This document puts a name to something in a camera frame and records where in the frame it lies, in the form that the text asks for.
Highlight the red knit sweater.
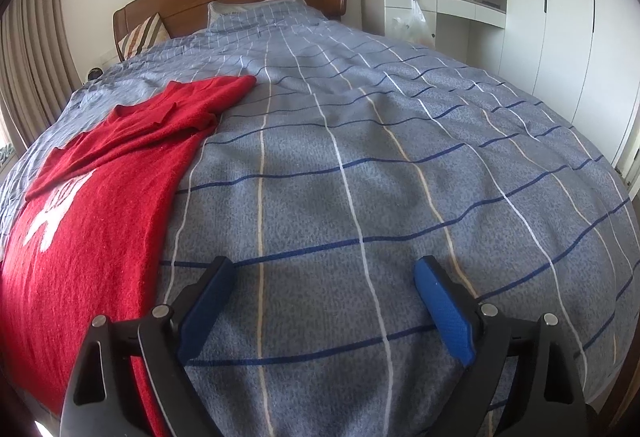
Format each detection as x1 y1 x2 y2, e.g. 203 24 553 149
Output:
0 76 257 437

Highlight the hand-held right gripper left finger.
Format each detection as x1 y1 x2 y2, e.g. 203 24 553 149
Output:
60 255 238 437

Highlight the striped cushion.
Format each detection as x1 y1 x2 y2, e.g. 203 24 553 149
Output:
120 12 171 60

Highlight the clear plastic bag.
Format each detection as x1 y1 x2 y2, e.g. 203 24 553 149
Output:
392 0 429 43

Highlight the beige curtain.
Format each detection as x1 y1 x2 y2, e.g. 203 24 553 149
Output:
0 0 83 153

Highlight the blue plaid pillow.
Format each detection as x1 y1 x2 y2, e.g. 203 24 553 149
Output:
207 0 328 34

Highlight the white wardrobe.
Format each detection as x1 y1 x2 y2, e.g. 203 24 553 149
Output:
467 0 640 168

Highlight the white desk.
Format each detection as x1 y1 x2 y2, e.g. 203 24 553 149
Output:
360 0 508 50

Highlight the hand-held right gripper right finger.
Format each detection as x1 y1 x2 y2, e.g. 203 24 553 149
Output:
412 255 588 437

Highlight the blue plaid duvet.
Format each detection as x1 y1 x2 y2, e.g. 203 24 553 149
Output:
0 2 633 437

